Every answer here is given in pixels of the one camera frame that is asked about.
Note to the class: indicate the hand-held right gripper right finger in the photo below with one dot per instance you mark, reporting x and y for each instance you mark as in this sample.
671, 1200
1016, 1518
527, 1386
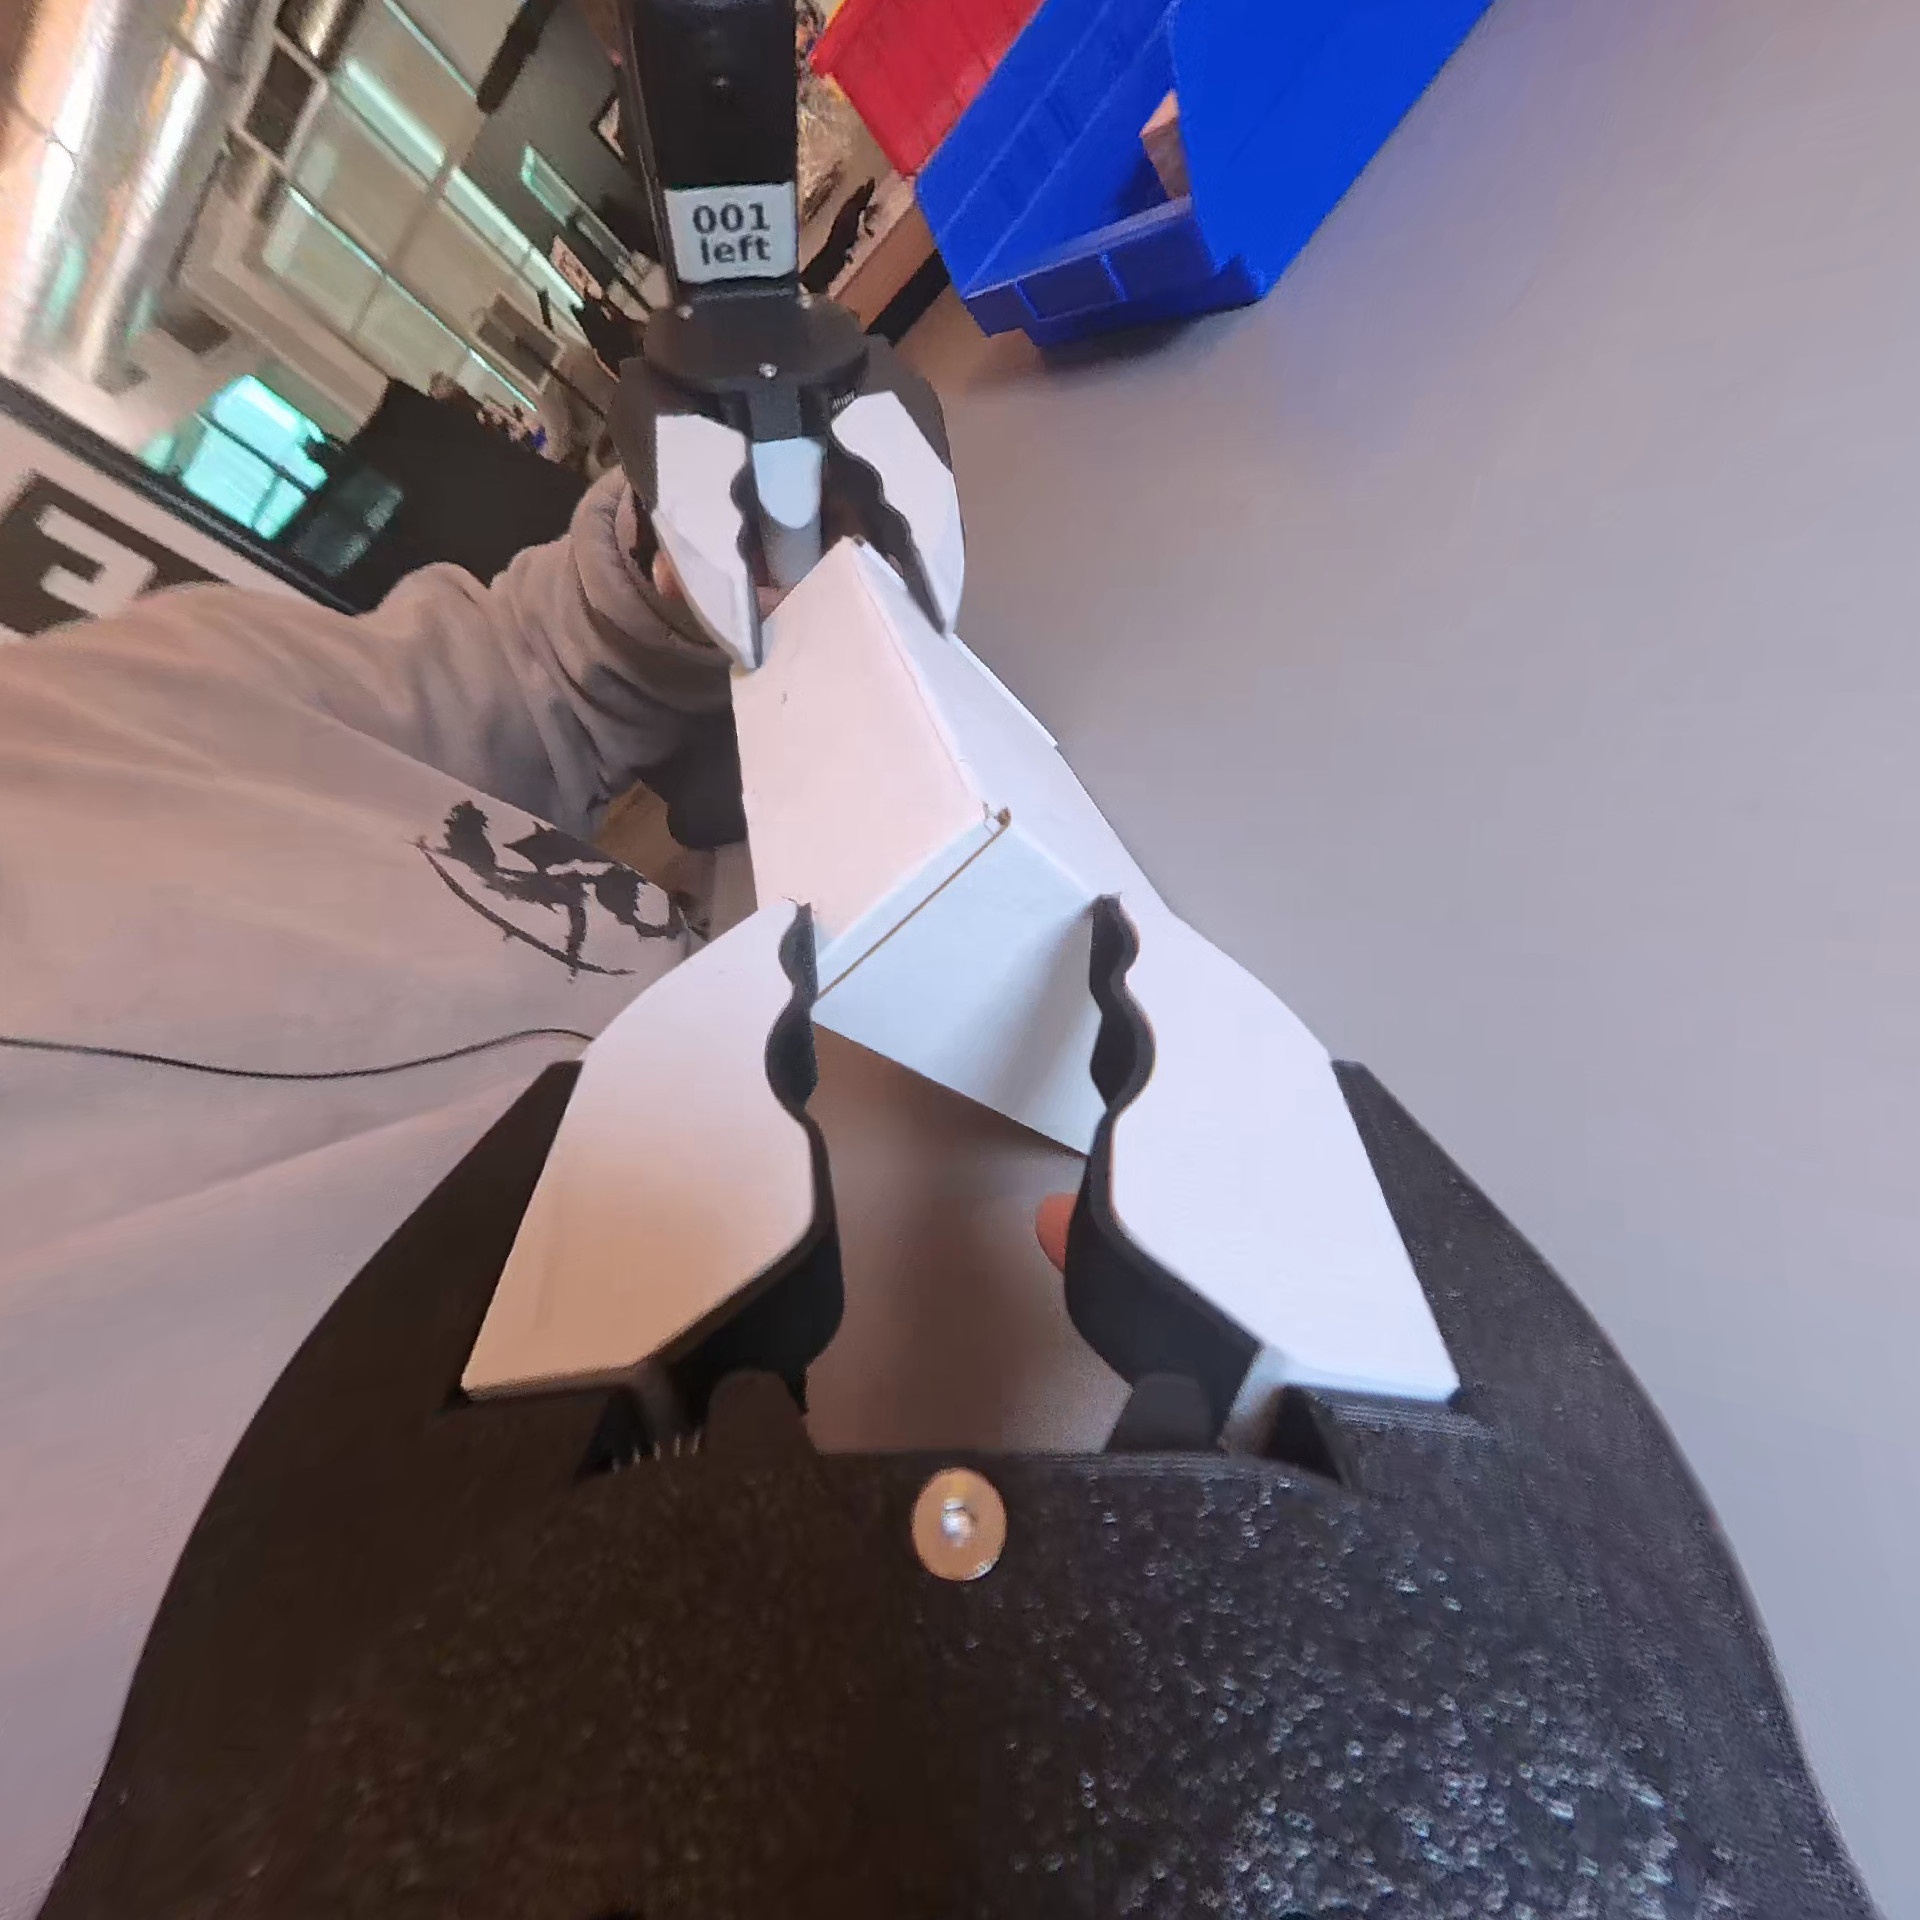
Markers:
1276, 1200

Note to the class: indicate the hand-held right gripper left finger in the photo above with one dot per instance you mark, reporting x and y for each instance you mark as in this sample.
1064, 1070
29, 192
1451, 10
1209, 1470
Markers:
646, 1171

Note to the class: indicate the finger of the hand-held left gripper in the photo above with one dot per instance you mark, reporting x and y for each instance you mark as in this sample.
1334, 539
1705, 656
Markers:
699, 510
915, 481

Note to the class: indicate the white cardboard box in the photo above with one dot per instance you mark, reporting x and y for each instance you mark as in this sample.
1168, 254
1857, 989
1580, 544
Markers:
885, 750

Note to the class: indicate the brown wooden cube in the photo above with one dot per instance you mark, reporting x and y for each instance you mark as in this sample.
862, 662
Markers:
1166, 141

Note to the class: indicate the blue plastic bin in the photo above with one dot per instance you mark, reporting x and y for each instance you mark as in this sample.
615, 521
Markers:
1350, 120

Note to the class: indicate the person's left forearm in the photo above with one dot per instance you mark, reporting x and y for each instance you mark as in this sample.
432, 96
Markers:
524, 645

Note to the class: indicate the person's right hand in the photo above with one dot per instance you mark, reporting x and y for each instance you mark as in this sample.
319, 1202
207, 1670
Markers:
1059, 1229

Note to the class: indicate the red plastic bin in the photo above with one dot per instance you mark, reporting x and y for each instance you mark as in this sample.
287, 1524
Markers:
915, 60

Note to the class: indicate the person's grey sweatshirt torso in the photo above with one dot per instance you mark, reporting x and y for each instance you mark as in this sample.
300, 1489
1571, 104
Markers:
224, 838

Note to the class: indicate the black white printed sign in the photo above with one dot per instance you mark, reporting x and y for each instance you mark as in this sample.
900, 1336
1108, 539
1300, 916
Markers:
60, 578

